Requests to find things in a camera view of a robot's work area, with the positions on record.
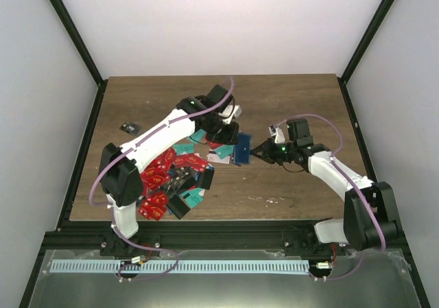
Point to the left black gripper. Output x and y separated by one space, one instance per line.
230 137

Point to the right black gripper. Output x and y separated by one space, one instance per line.
267 155

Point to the blue leather card holder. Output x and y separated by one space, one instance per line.
241 153

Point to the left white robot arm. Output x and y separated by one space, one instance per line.
121 166

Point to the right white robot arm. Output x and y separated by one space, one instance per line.
370 219

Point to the teal card upper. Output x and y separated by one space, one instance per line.
197 137

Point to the white card with red dot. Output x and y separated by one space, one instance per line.
213 157

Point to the black card right pile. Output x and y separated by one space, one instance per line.
205 179

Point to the black card pile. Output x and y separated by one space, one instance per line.
205 179
178 207

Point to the black cards stack centre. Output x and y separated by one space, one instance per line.
182 179

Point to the teal card bottom pile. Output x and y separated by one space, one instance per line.
193 197

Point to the small black card far left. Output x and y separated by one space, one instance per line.
130 128

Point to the black card bottom pile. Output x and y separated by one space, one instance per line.
178 207

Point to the red VIP card bottom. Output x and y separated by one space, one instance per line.
154 206

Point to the light blue slotted strip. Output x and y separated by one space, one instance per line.
182 267

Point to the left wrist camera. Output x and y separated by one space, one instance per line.
230 112

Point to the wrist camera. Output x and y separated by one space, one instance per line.
230 112
277 134

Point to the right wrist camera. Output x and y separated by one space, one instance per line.
277 134

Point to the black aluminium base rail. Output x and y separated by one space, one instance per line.
294 237

